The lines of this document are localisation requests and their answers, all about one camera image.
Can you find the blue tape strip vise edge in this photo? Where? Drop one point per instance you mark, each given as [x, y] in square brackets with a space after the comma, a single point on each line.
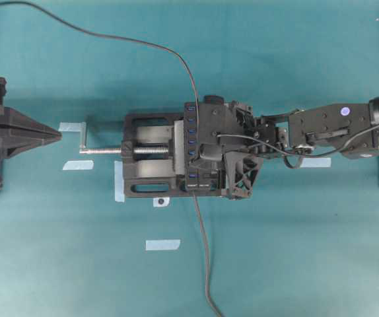
[119, 195]

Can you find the blue tape strip right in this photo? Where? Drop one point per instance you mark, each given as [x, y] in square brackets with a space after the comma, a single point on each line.
[324, 162]

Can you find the silver vise lead screw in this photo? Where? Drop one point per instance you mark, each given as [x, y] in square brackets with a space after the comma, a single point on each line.
[84, 149]

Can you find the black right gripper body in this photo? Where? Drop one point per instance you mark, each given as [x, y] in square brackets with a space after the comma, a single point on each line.
[232, 144]

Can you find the blue tape strip left middle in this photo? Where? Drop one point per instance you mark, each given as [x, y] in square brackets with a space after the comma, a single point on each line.
[73, 165]

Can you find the tape piece with black dot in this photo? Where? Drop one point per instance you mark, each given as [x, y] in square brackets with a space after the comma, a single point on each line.
[161, 202]

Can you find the black bench vise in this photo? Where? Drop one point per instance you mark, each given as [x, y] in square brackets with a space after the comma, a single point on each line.
[154, 156]

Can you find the blue tape strip near crank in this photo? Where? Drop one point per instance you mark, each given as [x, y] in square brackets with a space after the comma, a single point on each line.
[71, 126]

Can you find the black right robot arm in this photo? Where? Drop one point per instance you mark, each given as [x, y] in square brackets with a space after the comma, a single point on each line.
[351, 130]

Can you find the black multi-port USB hub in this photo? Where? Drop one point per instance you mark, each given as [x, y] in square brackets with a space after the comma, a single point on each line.
[202, 155]

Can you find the blue tape strip lower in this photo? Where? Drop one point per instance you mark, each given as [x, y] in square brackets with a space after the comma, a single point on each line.
[162, 245]

